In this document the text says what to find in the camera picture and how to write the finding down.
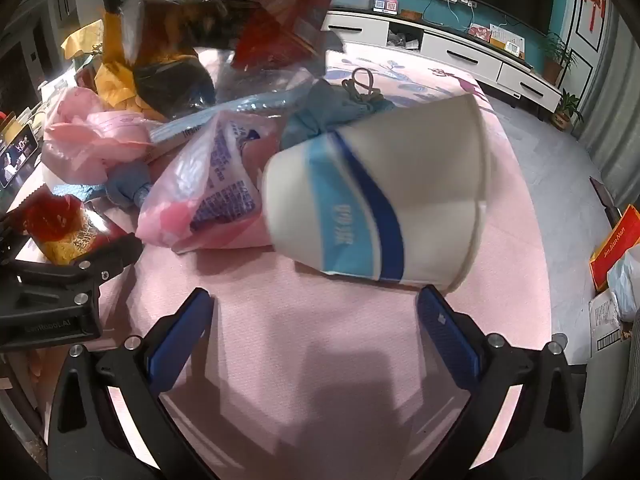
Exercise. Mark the plain pink plastic bag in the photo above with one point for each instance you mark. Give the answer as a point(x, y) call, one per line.
point(95, 140)

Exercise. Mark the pink printed mat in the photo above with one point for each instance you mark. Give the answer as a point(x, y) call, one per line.
point(300, 335)

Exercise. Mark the pink plastic bag blue print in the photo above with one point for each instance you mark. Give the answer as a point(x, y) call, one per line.
point(220, 180)

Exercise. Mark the light blue cloth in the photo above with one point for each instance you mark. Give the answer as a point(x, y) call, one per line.
point(125, 187)
point(325, 110)

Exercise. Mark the red yellow snack packet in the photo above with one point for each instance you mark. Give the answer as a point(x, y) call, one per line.
point(65, 230)

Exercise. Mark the small red box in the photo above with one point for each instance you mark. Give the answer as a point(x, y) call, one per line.
point(480, 32)

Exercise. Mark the clear plastic bag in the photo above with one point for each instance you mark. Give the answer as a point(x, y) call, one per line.
point(260, 90)

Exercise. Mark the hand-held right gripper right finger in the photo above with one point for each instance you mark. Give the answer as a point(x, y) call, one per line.
point(447, 340)

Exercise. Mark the red cardboard box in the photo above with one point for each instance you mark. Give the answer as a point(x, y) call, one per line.
point(620, 240)

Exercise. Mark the white blue paper cup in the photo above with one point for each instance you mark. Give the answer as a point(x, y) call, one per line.
point(425, 185)

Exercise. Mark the white labelled carton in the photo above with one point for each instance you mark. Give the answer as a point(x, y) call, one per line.
point(607, 320)

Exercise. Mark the white tv cabinet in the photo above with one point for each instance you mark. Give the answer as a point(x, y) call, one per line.
point(465, 50)

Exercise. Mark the potted plant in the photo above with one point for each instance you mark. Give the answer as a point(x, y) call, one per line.
point(566, 110)
point(557, 57)

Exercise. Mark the dark plastic packet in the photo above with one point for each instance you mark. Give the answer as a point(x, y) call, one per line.
point(175, 80)

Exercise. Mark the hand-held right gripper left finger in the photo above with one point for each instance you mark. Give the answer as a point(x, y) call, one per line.
point(182, 340)

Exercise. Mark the small sign card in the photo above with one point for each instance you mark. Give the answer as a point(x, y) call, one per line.
point(386, 4)

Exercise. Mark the phone with lit screen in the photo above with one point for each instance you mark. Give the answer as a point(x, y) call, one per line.
point(17, 155)

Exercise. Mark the red wall decoration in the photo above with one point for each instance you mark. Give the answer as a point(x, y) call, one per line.
point(595, 0)

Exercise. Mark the white plastic bag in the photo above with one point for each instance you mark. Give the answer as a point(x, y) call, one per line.
point(625, 280)

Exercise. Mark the grey curtain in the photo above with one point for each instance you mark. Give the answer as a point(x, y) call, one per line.
point(612, 110)

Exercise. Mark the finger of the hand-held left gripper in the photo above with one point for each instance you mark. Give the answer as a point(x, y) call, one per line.
point(90, 272)

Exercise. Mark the white desk calendar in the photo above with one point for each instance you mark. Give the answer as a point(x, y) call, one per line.
point(507, 41)

